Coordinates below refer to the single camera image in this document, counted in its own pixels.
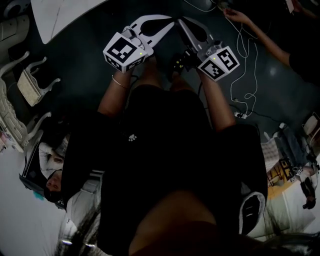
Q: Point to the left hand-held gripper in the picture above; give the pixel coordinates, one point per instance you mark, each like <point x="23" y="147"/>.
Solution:
<point x="121" y="51"/>

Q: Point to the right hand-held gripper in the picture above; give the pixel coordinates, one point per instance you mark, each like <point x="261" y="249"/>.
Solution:
<point x="217" y="65"/>

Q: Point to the person's right forearm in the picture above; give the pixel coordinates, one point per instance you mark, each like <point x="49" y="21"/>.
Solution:
<point x="217" y="105"/>

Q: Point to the person's left forearm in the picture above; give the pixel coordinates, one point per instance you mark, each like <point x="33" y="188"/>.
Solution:
<point x="112" y="100"/>

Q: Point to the person's right black clog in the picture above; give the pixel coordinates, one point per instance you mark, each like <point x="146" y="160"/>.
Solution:
<point x="177" y="67"/>

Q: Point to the person's left leg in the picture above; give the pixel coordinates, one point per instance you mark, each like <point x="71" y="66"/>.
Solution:
<point x="150" y="75"/>

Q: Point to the person's leg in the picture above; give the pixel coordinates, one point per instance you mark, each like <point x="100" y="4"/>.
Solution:
<point x="182" y="83"/>
<point x="150" y="75"/>

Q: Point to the person's right leg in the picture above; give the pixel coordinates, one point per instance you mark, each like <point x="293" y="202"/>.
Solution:
<point x="182" y="83"/>

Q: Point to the person's black shorts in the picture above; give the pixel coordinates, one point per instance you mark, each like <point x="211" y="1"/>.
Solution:
<point x="165" y="105"/>

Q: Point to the white marble table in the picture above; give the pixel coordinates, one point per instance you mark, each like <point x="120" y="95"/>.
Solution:
<point x="65" y="17"/>

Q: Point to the white power strip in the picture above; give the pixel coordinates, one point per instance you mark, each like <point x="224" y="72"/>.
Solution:
<point x="240" y="115"/>

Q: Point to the ornate white cushioned stool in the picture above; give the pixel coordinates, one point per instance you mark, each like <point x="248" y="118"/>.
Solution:
<point x="28" y="86"/>

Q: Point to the person's black shirt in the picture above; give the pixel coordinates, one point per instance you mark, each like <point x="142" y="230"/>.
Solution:
<point x="162" y="162"/>

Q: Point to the white black round appliance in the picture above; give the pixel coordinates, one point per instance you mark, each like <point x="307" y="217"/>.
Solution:
<point x="16" y="5"/>

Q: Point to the cream curved cabinet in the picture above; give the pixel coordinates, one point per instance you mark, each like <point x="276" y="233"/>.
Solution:
<point x="13" y="32"/>

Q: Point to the checked cloth covered table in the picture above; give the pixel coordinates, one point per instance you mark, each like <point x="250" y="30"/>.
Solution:
<point x="270" y="155"/>

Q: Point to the ornate white dressing table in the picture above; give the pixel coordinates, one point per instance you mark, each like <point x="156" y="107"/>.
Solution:
<point x="11" y="120"/>

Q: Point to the person's face and neck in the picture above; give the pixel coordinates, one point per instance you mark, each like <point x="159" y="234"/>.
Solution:
<point x="175" y="225"/>

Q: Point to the black lattice frame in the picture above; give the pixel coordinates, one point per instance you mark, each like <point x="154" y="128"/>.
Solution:
<point x="280" y="170"/>

